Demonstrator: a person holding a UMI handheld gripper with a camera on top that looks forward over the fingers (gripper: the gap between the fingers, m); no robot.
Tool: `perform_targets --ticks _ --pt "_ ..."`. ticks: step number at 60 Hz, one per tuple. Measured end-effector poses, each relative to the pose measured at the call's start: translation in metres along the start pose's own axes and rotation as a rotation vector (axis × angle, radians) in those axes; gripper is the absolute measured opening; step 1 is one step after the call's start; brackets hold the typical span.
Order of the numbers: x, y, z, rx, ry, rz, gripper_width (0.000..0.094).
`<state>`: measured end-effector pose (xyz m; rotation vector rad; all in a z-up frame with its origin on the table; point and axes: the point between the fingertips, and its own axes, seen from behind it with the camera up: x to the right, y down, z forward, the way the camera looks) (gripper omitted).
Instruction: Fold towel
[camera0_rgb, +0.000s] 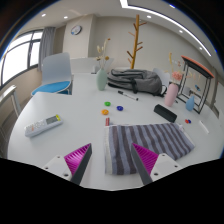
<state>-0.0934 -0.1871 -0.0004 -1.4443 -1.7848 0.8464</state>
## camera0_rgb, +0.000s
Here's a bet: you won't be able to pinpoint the window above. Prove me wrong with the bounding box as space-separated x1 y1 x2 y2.
0 29 44 89

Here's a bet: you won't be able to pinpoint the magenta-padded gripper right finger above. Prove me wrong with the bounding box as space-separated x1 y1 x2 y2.
130 142 183 186

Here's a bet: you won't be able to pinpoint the grey backpack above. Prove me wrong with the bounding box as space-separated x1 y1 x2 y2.
107 68 168 98

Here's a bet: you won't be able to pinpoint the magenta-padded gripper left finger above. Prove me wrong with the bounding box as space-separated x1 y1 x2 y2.
41 143 93 186

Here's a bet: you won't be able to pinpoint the round wall clock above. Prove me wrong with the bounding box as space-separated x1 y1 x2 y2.
70 24 83 36

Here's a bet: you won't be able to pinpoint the blue vase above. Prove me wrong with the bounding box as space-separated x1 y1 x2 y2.
185 95 196 112

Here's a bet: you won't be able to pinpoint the white chair with blue seat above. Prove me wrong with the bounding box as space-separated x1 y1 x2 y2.
30 52 74 97

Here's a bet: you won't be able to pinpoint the ceiling light strip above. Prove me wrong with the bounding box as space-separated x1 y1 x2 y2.
119 0 213 57

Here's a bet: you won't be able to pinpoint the black frame stand orange top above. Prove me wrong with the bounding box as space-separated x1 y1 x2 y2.
176 55 215 115

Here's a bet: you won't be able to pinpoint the green vase with dried flowers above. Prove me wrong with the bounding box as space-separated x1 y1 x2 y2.
95 37 112 92

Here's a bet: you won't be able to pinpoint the black rectangular case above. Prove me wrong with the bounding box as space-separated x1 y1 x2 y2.
153 103 178 123

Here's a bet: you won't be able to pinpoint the white rectangular block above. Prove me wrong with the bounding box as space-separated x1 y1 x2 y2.
198 119 210 135

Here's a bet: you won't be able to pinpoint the pink vase with flowers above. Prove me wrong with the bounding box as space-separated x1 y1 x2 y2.
164 51 186 108

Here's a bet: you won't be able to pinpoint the grey curtain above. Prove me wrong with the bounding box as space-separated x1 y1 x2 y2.
37 26 57 73

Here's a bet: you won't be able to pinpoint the wooden coat rack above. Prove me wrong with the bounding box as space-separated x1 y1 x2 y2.
126 14 148 70

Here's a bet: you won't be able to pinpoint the black marker pen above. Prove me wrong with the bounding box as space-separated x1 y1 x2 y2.
117 90 139 102

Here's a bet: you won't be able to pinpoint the recessed ceiling spotlights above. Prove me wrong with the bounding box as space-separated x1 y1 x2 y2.
39 3 204 51

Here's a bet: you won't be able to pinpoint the grey striped towel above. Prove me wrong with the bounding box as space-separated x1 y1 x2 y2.
103 122 196 176

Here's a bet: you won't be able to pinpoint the white remote control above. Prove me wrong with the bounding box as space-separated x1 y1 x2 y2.
24 113 64 138

